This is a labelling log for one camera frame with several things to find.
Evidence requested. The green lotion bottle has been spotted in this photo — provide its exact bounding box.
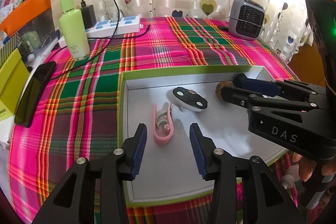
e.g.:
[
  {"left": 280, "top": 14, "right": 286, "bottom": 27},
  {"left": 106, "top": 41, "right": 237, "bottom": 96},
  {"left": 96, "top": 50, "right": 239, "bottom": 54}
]
[{"left": 59, "top": 0, "right": 90, "bottom": 60}]

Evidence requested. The white mushroom-shaped hook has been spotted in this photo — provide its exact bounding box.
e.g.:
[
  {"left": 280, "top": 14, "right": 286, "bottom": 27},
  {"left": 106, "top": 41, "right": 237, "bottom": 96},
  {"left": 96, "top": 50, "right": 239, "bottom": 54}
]
[{"left": 281, "top": 164, "right": 301, "bottom": 189}]

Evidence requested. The black rectangular device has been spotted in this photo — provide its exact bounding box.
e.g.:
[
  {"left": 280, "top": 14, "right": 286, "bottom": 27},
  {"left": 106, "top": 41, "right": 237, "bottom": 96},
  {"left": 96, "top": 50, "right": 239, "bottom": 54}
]
[{"left": 232, "top": 73, "right": 248, "bottom": 89}]

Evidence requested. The grey mini heater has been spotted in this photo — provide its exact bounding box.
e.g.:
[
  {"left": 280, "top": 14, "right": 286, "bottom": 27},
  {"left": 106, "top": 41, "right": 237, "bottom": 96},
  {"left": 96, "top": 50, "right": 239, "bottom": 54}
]
[{"left": 228, "top": 0, "right": 265, "bottom": 40}]

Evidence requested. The orange storage bin lid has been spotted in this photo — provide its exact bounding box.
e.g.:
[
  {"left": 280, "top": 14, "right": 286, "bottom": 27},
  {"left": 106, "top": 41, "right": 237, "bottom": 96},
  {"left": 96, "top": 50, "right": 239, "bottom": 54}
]
[{"left": 0, "top": 0, "right": 51, "bottom": 36}]

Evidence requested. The pink clip holder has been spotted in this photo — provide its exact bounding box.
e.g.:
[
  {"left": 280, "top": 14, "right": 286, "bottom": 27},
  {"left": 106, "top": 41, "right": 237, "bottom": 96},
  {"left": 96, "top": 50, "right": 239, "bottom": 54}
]
[{"left": 153, "top": 103, "right": 174, "bottom": 145}]

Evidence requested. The black smartphone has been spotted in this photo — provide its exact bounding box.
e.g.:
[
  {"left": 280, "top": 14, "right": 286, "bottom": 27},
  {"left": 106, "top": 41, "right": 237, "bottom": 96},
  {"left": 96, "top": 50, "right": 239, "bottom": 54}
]
[{"left": 14, "top": 61, "right": 56, "bottom": 128}]

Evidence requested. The chevron patterned box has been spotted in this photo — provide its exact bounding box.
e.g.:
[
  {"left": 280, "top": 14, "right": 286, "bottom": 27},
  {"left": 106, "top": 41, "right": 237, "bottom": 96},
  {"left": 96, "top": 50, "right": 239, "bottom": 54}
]
[{"left": 0, "top": 33, "right": 21, "bottom": 67}]

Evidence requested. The person's right hand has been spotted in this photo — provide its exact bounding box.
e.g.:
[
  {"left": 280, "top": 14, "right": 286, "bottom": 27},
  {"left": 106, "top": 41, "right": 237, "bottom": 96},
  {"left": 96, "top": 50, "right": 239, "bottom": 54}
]
[{"left": 292, "top": 153, "right": 336, "bottom": 181}]

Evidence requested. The brown walnut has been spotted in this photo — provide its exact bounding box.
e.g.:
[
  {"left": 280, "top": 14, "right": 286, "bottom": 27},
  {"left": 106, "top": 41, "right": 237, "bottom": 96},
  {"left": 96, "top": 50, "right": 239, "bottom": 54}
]
[{"left": 215, "top": 81, "right": 233, "bottom": 102}]

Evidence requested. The yellow-green shoe box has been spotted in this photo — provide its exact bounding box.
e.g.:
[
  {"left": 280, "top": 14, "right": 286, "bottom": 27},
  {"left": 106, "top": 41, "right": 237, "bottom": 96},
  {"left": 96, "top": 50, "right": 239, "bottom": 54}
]
[{"left": 0, "top": 49, "right": 30, "bottom": 121}]

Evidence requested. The plaid tablecloth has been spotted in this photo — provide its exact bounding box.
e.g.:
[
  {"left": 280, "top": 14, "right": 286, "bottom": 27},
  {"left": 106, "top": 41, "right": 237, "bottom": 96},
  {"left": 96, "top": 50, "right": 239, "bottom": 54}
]
[{"left": 9, "top": 17, "right": 297, "bottom": 223}]

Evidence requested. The round white disc device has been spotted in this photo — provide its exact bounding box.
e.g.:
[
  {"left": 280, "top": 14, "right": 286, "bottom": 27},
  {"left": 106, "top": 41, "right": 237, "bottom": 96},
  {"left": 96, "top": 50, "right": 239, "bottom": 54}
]
[{"left": 172, "top": 86, "right": 208, "bottom": 112}]

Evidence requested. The black charger adapter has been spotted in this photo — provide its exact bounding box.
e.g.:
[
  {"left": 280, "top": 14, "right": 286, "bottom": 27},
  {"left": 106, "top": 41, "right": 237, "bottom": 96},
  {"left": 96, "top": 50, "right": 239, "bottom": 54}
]
[{"left": 81, "top": 5, "right": 97, "bottom": 29}]

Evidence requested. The black charger cable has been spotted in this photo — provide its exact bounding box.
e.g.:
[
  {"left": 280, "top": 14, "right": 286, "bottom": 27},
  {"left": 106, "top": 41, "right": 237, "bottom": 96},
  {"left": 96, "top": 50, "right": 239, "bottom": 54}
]
[{"left": 51, "top": 0, "right": 152, "bottom": 80}]

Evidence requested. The green and white tray box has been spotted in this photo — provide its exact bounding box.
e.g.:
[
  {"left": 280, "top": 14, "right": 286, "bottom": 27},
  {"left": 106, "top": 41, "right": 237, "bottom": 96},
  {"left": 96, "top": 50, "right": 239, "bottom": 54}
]
[{"left": 116, "top": 64, "right": 289, "bottom": 208}]

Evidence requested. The white blue power strip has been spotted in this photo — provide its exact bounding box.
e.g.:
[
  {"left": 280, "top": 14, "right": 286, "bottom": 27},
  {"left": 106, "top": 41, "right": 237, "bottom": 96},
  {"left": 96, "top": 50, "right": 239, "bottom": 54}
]
[{"left": 85, "top": 16, "right": 143, "bottom": 38}]

